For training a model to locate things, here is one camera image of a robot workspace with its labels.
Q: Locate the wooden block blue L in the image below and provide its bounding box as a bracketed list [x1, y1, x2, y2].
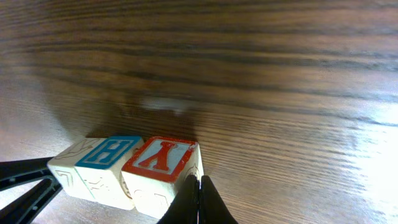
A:
[74, 136, 144, 210]

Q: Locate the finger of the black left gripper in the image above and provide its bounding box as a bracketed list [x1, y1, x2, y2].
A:
[1, 177, 62, 224]
[1, 157, 54, 191]

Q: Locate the wooden block red U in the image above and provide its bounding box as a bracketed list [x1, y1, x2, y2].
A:
[121, 136, 204, 219]

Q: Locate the wooden block ice cream picture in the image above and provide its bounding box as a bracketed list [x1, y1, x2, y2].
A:
[47, 138, 105, 201]

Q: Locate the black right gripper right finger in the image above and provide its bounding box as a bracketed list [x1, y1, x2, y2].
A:
[198, 175, 238, 224]

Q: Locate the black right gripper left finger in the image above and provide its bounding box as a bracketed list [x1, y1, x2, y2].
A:
[157, 174, 200, 224]

